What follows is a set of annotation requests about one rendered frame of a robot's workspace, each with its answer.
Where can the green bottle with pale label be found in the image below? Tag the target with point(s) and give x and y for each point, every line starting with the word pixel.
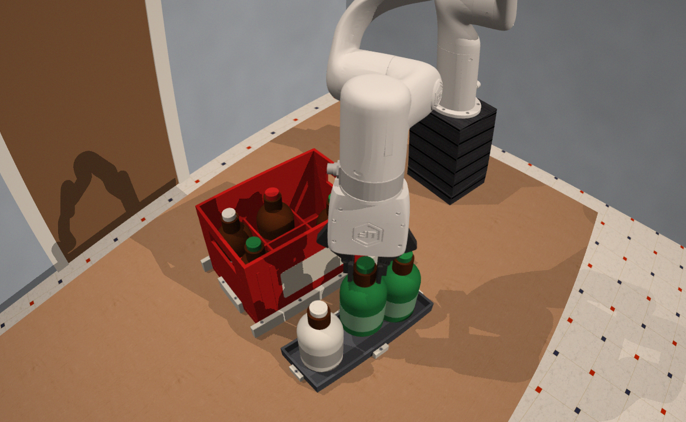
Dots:
pixel 403 281

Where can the cream bottle with grey label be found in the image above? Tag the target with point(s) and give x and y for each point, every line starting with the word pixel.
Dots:
pixel 320 336

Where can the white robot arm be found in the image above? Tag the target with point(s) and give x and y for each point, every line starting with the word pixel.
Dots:
pixel 382 96

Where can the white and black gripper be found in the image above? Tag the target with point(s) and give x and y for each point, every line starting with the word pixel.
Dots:
pixel 363 228

